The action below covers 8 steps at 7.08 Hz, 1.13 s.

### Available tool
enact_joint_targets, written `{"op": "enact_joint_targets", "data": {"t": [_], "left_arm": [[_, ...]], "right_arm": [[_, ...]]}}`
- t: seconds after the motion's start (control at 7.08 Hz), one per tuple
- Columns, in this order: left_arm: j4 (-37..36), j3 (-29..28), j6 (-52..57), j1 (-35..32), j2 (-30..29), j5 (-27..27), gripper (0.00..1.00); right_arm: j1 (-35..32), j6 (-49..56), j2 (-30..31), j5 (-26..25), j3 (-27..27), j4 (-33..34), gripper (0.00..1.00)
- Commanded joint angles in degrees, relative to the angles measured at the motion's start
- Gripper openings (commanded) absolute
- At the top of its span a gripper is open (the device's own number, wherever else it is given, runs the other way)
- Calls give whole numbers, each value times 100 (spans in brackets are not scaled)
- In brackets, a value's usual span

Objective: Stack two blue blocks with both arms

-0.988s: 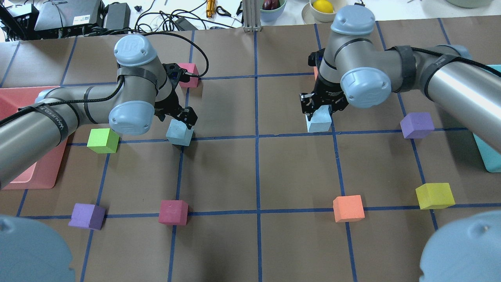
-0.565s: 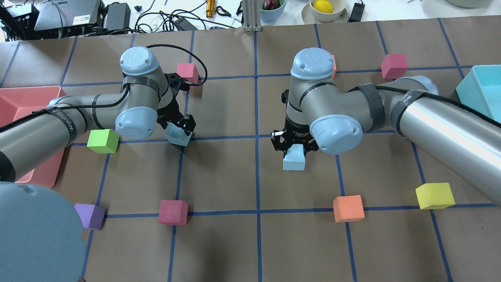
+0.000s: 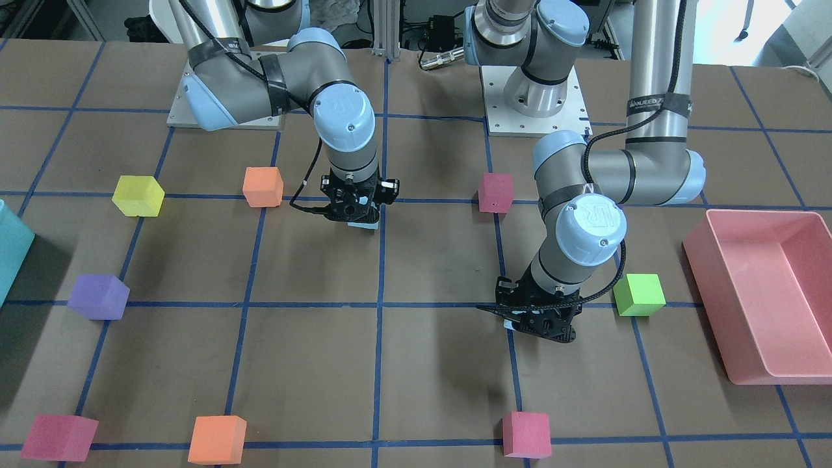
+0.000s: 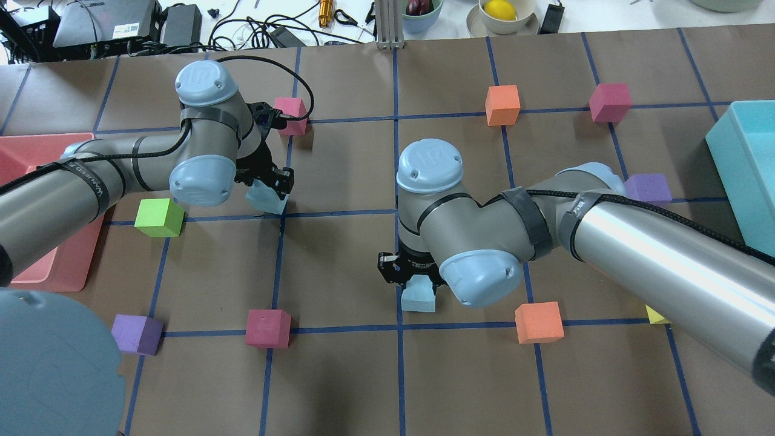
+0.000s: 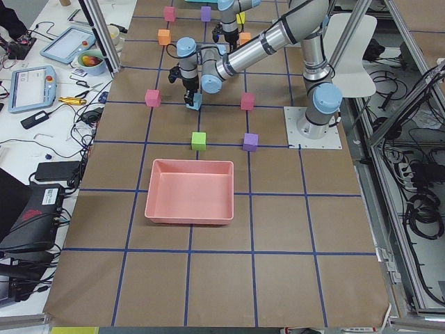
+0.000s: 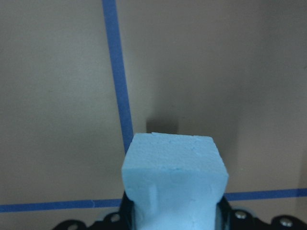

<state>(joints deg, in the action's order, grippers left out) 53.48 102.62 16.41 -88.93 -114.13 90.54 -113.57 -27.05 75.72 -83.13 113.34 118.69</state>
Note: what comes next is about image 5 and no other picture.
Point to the light blue block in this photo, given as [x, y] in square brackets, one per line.
[197, 102]

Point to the orange block right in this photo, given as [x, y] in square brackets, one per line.
[244, 37]

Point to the orange block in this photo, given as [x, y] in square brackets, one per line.
[164, 37]
[244, 37]

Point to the yellow block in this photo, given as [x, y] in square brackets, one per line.
[240, 18]

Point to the pink block left row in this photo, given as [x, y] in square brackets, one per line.
[153, 98]

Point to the pink block row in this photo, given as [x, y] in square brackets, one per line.
[153, 98]
[247, 101]

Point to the purple block far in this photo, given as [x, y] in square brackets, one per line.
[205, 13]

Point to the green block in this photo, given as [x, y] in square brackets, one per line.
[199, 141]

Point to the pink block right row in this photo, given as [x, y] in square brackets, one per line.
[247, 101]

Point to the orange block left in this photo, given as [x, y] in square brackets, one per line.
[164, 37]

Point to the pink block far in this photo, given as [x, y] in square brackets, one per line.
[169, 14]

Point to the purple block near tray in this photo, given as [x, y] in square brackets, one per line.
[250, 142]

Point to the pink plastic tray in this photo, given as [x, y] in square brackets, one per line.
[191, 192]

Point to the white mug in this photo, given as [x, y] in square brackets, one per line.
[116, 37]

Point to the green bowl with fruit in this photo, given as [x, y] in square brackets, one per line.
[91, 61]

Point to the gold tool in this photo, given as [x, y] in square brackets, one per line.
[72, 100]

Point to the white chair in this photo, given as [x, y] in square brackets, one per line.
[351, 77]

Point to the teach pendant far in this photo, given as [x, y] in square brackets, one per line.
[68, 44]

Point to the teach pendant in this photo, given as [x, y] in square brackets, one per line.
[68, 44]
[32, 89]

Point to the black power adapter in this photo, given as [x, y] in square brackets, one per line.
[56, 171]

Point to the teach pendant near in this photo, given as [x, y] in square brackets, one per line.
[32, 89]

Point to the aluminium frame post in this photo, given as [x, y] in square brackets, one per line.
[95, 18]

